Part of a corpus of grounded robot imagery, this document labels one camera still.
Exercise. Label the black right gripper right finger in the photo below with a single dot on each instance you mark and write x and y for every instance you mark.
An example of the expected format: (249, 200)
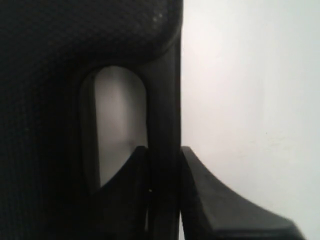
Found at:
(212, 211)

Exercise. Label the black plastic tool case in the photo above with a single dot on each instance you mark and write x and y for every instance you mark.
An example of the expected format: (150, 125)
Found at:
(50, 52)

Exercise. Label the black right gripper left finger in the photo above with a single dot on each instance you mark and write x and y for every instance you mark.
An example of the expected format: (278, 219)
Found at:
(123, 201)

